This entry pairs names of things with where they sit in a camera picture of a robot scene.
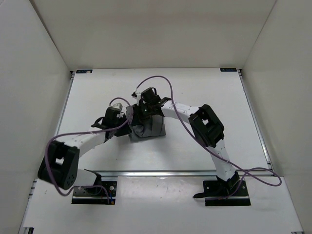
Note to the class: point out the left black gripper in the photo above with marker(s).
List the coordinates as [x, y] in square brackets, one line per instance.
[126, 129]

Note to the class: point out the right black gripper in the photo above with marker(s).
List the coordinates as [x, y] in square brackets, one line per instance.
[138, 117]

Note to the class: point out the grey pleated skirt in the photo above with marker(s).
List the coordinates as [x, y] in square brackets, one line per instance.
[147, 129]

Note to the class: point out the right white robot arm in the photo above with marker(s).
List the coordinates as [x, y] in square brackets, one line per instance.
[208, 130]

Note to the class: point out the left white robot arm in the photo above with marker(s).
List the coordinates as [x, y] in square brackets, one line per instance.
[60, 163]

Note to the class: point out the left blue corner label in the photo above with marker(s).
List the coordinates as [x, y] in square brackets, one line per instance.
[84, 71]

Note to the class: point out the blue corner label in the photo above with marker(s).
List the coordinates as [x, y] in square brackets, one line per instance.
[228, 69]
[84, 71]

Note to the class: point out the right blue corner label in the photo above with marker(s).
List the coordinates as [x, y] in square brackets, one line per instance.
[228, 69]

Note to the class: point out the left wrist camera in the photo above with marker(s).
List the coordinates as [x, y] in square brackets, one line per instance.
[117, 106]

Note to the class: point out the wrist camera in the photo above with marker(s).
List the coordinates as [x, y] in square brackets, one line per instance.
[137, 96]
[117, 106]

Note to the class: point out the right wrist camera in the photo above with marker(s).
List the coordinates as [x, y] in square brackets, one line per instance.
[137, 96]

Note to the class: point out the front aluminium rail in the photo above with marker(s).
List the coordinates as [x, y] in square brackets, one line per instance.
[160, 173]

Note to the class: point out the aluminium rail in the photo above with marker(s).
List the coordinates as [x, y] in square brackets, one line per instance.
[160, 173]
[58, 110]

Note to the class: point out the left aluminium rail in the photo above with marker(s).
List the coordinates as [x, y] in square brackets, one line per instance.
[58, 110]

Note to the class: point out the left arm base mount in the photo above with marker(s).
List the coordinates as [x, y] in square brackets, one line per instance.
[103, 191]

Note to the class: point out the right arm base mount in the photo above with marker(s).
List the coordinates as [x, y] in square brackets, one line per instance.
[216, 195]

